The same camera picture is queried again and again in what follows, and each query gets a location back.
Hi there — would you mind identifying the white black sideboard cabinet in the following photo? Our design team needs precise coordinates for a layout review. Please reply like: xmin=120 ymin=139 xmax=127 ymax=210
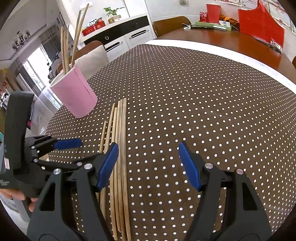
xmin=79 ymin=14 xmax=155 ymax=61

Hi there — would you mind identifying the red gift box on cabinet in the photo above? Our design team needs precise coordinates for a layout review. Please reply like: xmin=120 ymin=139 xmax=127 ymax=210
xmin=82 ymin=19 xmax=106 ymax=37

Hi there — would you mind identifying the wooden chair with cushion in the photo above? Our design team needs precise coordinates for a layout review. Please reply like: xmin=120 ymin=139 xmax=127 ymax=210
xmin=56 ymin=41 xmax=104 ymax=74

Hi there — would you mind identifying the red soda can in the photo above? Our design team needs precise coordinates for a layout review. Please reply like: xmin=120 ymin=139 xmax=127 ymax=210
xmin=199 ymin=11 xmax=208 ymax=23

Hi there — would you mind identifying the pink cylindrical utensil cup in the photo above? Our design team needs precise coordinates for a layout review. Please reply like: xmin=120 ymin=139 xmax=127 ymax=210
xmin=50 ymin=66 xmax=97 ymax=118

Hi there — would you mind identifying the person left hand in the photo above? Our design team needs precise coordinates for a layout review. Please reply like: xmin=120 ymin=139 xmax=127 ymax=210
xmin=1 ymin=189 xmax=38 ymax=212

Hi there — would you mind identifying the plastic snack bag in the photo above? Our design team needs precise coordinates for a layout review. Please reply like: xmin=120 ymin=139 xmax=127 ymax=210
xmin=269 ymin=39 xmax=282 ymax=54

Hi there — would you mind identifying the white massage chair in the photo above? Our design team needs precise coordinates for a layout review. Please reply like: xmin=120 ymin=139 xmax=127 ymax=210
xmin=48 ymin=51 xmax=62 ymax=80

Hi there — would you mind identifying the red box on table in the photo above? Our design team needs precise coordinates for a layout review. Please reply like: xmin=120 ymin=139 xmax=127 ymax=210
xmin=206 ymin=4 xmax=221 ymax=24

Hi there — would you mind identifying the brown polka dot tablecloth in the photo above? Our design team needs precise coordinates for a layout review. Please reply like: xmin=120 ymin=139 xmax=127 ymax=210
xmin=47 ymin=43 xmax=295 ymax=240

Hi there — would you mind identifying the red paper gift bag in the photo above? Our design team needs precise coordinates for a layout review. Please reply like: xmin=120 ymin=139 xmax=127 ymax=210
xmin=238 ymin=1 xmax=285 ymax=48

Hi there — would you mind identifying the small potted green plant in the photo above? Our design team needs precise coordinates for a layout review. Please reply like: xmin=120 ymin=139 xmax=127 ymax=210
xmin=104 ymin=7 xmax=125 ymax=24

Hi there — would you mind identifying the brown wooden chair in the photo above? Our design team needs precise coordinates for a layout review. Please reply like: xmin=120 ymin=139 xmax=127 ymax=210
xmin=152 ymin=16 xmax=191 ymax=37

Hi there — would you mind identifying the green tray on table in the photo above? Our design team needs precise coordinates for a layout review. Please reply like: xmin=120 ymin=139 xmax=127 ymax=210
xmin=194 ymin=21 xmax=232 ymax=31

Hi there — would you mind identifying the black chandelier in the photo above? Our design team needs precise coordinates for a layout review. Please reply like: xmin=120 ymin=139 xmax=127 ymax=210
xmin=12 ymin=30 xmax=31 ymax=52

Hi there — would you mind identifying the crossing wooden chopstick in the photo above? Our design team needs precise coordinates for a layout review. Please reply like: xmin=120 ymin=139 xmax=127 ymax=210
xmin=70 ymin=3 xmax=90 ymax=68

